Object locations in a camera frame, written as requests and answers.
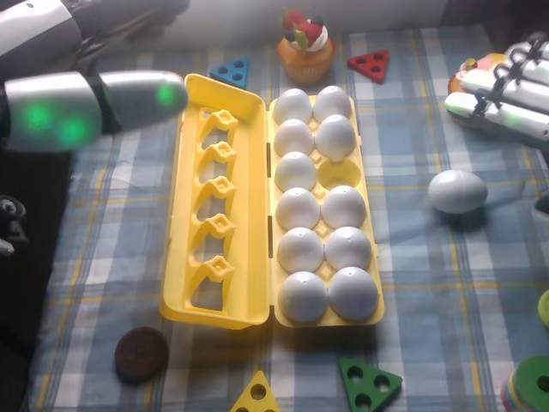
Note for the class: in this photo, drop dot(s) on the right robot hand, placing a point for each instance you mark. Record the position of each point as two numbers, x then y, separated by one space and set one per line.
514 98

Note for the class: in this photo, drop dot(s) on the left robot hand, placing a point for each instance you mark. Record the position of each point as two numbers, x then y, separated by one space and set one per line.
146 96

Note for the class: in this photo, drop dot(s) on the white toy egg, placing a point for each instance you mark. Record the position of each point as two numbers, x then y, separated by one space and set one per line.
332 103
298 208
348 248
343 206
301 249
303 296
456 191
293 105
354 294
336 137
293 137
295 171

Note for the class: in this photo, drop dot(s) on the yellow plastic egg carton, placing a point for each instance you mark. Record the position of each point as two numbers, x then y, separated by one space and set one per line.
253 171

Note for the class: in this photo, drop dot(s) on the toy cupcake with pink icing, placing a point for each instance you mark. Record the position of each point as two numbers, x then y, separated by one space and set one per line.
476 65

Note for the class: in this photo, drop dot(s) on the blue triangle block with holes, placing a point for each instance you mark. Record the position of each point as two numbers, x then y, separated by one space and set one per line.
233 73

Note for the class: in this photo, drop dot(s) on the red triangle block with holes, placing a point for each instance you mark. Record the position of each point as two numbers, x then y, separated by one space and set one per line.
364 64

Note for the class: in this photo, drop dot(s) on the toy cupcake with strawberries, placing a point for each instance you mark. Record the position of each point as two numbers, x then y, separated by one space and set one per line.
305 58

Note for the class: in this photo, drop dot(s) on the blue plaid tablecloth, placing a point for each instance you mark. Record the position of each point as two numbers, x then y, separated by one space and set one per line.
429 279

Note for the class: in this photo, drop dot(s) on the chocolate sandwich cookie toy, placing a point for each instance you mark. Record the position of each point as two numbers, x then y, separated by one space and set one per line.
140 354

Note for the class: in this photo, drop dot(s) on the yellow triangle block with holes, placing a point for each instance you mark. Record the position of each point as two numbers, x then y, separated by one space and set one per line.
257 403

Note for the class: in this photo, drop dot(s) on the green triangle block with holes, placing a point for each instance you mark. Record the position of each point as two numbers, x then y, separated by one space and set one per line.
349 388

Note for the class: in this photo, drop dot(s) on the white and black robot bracket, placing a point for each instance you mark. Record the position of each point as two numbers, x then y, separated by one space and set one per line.
10 223

